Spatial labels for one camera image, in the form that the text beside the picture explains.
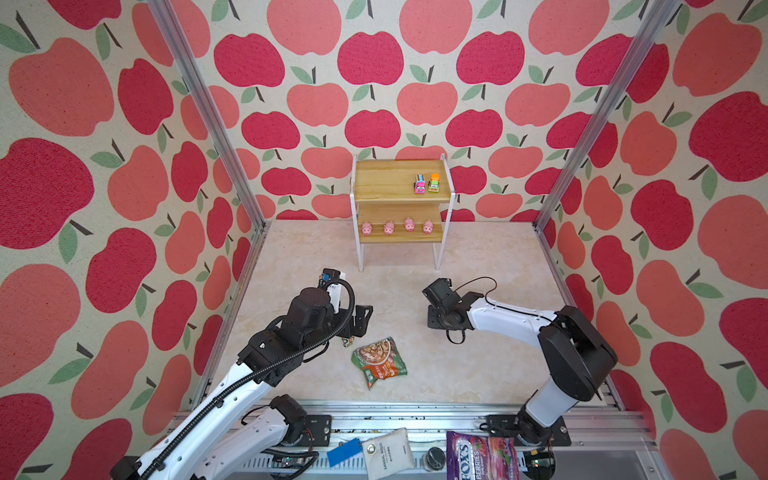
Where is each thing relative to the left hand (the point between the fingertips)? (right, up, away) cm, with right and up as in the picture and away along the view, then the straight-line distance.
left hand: (362, 309), depth 71 cm
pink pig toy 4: (+20, +22, +25) cm, 39 cm away
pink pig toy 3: (+14, +23, +27) cm, 38 cm away
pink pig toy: (-1, +21, +24) cm, 32 cm away
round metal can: (+16, -30, -8) cm, 35 cm away
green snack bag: (+4, -18, +15) cm, 23 cm away
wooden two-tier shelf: (+10, +28, +12) cm, 32 cm away
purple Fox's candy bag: (+27, -34, -2) cm, 44 cm away
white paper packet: (+6, -35, -1) cm, 35 cm away
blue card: (-4, -33, -2) cm, 34 cm away
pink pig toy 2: (+7, +21, +25) cm, 34 cm away
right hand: (+23, -7, +22) cm, 32 cm away
